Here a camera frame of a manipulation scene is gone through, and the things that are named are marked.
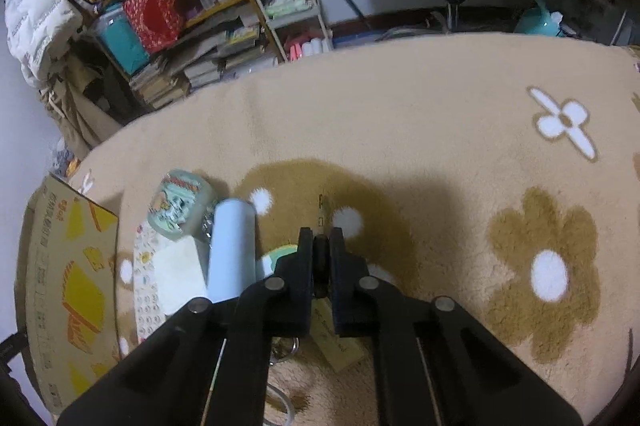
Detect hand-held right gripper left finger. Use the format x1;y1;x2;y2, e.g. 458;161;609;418
57;229;316;426

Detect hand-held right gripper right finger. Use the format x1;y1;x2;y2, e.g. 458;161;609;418
329;229;583;426

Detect pale blue cylinder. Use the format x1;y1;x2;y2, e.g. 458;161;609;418
206;199;257;303

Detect white remote control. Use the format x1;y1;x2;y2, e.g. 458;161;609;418
132;223;168;347

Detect yellow printed cardboard box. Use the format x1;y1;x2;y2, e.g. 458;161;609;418
15;175;121;414

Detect green rimmed round object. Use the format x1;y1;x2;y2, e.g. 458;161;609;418
256;243;301;282

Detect beige paper tag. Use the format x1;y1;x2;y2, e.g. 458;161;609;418
310;299;367;373

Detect small bunch of keys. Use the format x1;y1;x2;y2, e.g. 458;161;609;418
199;210;217;243

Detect white paper card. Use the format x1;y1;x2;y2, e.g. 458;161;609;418
152;236;211;307

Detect round green cartoon tin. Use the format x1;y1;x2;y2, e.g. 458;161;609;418
149;169;217;241

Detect pink white packets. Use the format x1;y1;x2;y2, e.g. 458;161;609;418
285;34;331;60

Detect stack of books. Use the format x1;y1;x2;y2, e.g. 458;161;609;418
127;24;278;109

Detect blue flat bin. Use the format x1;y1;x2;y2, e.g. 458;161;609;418
332;31;396;50

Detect green packets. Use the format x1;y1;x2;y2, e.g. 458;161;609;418
265;0;313;18

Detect colorful cloth pile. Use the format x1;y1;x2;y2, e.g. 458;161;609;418
50;146;81;177

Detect tan fabric bundle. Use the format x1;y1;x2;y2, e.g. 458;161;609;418
42;51;123;157

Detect wooden shelf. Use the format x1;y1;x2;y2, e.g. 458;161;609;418
85;0;281;107

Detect office chair base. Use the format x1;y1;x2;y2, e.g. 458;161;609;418
445;0;481;32

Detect teal storage container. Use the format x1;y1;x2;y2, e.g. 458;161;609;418
90;4;151;74

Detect red gift bag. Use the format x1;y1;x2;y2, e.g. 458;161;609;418
122;0;186;54

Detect teal watering can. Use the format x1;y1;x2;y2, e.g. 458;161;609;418
512;0;566;37

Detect white puffer jacket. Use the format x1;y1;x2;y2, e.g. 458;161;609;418
2;0;83;90

